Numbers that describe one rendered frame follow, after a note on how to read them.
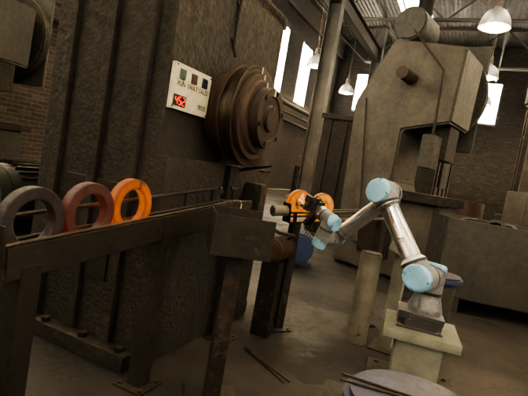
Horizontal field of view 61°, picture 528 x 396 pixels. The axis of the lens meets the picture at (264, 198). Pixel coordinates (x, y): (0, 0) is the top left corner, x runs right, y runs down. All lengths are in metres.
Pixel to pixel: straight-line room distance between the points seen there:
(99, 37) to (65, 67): 0.20
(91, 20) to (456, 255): 3.03
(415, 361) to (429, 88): 3.02
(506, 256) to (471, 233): 0.31
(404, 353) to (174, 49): 1.61
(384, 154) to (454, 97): 0.82
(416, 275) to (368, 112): 3.04
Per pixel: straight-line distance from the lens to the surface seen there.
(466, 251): 3.87
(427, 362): 2.18
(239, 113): 1.96
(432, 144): 4.28
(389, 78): 4.81
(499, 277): 3.98
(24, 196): 1.26
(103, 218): 1.46
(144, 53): 1.88
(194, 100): 1.93
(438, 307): 2.18
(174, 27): 1.86
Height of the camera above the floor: 0.90
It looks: 4 degrees down
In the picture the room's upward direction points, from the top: 10 degrees clockwise
